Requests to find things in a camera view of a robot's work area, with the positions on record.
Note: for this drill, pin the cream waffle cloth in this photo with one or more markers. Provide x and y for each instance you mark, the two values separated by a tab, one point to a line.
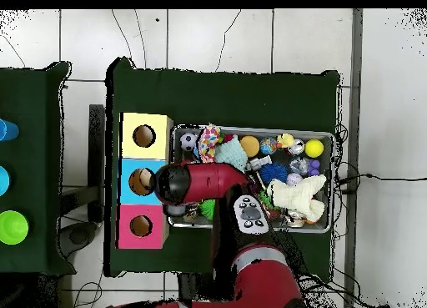
297	196

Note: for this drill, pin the white baseball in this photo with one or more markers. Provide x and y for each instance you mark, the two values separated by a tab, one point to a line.
294	179

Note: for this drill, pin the blue spiky ball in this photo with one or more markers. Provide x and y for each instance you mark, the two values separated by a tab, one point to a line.
273	172

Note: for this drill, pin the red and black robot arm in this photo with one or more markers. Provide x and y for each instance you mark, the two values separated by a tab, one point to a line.
213	181

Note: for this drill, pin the large multicoloured patterned cloth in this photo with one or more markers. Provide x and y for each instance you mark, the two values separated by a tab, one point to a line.
209	142

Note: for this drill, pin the mint green waffle cloth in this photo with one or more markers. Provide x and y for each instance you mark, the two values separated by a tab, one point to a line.
233	154

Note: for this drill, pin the globe print ball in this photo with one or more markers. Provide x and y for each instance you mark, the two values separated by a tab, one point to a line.
268	145

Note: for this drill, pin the blue cup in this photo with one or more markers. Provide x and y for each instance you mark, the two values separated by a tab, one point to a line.
8	130
4	181

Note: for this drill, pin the orange foam ball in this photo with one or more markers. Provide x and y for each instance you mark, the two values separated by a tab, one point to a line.
249	146

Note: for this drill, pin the yellow plush toy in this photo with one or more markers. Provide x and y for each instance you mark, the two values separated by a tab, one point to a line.
285	140

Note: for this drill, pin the black and white soccer ball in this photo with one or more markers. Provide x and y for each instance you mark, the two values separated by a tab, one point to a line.
188	141

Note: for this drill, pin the yellow tennis ball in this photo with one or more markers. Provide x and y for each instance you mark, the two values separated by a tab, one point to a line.
314	148

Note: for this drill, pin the green cup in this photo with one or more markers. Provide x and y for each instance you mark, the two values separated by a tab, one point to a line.
13	227

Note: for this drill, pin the wooden box with three holes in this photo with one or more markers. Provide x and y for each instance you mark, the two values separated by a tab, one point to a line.
160	147

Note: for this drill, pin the green spiky ball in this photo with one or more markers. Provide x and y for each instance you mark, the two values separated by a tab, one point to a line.
208	209

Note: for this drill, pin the green cloth covered side table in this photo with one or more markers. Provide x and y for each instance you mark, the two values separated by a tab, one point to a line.
30	154

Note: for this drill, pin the dark green table cloth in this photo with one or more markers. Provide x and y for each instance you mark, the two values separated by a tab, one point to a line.
233	97

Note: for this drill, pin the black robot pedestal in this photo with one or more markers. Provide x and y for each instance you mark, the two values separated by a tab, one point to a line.
190	286

